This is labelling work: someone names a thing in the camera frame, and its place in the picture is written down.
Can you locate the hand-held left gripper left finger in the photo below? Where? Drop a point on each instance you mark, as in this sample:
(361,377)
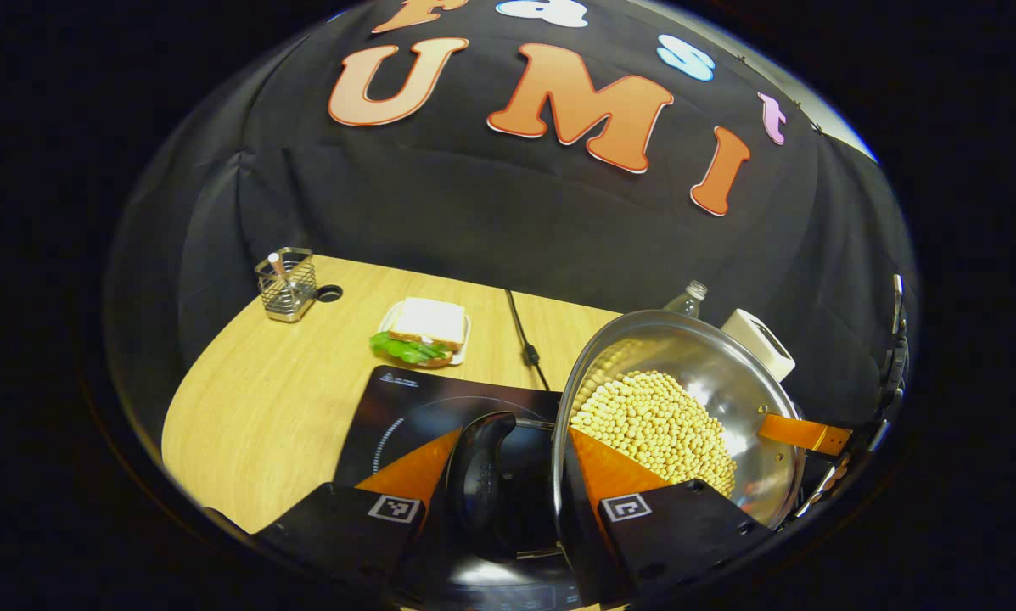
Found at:
(338,530)

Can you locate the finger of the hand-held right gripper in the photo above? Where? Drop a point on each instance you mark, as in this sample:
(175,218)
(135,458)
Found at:
(805,433)

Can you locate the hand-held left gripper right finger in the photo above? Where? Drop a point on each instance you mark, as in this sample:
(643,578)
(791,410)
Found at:
(686,535)

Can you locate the black induction cooktop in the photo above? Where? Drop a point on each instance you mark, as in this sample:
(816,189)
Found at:
(406,407)

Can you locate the white toaster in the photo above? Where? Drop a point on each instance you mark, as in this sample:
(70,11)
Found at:
(758,348)

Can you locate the pile of yellow soybeans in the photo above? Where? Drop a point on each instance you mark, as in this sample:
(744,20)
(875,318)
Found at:
(652,424)

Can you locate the clear plastic water bottle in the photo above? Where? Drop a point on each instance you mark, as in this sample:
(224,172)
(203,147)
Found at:
(690,297)

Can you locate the white sandwich plate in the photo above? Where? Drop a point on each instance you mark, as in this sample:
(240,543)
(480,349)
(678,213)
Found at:
(386,320)

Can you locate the sandwich with lettuce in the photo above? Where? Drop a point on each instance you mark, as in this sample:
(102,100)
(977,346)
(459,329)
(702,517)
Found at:
(427,322)

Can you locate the black backdrop cloth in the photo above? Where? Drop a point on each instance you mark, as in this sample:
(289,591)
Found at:
(474,212)

